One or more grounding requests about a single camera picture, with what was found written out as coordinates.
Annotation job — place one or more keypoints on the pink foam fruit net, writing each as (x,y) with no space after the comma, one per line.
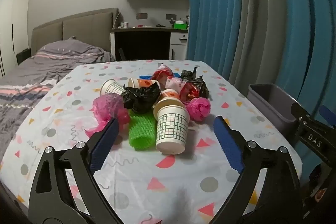
(199,108)

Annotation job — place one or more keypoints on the pink and white plastic bag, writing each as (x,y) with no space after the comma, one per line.
(175,83)

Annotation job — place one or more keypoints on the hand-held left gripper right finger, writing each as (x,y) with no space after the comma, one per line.
(228,145)

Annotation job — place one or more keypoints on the black item on desk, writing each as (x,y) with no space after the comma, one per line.
(160,26)

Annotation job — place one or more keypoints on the red and white plastic bag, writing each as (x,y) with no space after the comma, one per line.
(162,74)

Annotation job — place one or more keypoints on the red crumpled wrapper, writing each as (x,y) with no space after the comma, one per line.
(190,92)

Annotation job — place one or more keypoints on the small white bottles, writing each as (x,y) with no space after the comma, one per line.
(124,24)

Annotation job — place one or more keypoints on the green box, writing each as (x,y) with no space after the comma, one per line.
(180,26)

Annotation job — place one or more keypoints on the dark nightstand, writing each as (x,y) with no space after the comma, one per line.
(23,56)

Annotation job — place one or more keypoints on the green foam fruit net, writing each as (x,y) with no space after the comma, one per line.
(141,129)

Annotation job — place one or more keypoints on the dark desk figurine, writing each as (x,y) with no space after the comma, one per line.
(172,21)

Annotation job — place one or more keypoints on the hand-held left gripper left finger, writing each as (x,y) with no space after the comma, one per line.
(106,142)

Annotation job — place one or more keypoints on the blue and grey curtain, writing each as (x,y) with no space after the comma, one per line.
(262,16)

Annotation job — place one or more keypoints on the grey padded headboard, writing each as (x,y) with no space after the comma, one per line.
(84,27)

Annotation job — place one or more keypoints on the white grid paper cup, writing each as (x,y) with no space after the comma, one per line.
(172,132)
(111,87)

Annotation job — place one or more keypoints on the white cup with orange print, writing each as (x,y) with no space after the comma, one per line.
(139,83)

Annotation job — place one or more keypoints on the grey plastic bin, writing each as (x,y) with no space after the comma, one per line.
(270,106)

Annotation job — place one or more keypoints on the white drawer unit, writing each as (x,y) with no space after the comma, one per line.
(178,41)

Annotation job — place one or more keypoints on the dark wooden desk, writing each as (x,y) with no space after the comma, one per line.
(141,29)

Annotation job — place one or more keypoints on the grey wall socket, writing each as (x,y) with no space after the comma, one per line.
(141,15)
(170,16)

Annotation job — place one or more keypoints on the blue foam fruit net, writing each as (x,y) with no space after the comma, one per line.
(145,77)

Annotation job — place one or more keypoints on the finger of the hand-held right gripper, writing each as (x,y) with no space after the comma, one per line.
(328,115)
(299,112)

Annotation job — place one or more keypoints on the orange paper noodle cup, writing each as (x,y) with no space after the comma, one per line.
(170,95)

